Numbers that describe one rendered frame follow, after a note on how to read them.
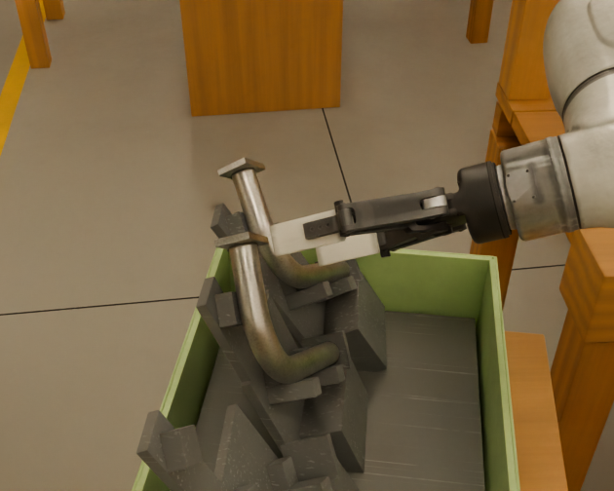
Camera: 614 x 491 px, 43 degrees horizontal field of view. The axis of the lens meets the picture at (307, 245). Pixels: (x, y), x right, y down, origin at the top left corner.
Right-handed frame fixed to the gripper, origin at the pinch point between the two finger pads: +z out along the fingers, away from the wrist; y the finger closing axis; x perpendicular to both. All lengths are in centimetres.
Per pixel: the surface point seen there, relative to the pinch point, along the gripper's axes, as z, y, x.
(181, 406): 24.6, -14.2, 13.9
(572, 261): -26, -65, 3
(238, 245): 6.9, 1.3, -1.5
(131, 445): 91, -108, 23
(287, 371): 6.1, -4.0, 12.2
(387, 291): 1.9, -42.9, 2.8
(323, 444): 6.0, -11.0, 21.0
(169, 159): 113, -200, -81
